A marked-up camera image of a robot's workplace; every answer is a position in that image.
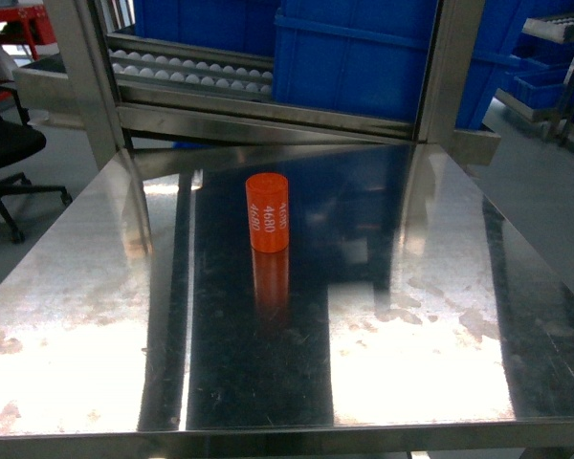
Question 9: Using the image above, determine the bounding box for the orange cylindrical capacitor 4680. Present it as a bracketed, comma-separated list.
[245, 172, 289, 253]

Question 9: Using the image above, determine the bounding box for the large blue plastic crate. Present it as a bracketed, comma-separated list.
[273, 1, 533, 129]

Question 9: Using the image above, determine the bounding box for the blue crate behind left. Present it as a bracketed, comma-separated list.
[134, 0, 281, 56]

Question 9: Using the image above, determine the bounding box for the small blue bin on shelf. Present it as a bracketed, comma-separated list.
[513, 68, 568, 109]

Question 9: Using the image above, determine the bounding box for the black office chair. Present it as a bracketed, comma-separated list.
[0, 83, 74, 244]

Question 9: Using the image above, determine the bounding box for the steel shelf rack right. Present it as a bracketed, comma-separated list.
[496, 11, 574, 143]

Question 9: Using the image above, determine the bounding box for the steel roller rack frame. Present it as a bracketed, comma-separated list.
[45, 1, 499, 166]

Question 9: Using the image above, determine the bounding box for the red metal table frame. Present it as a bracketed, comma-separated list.
[0, 1, 55, 61]

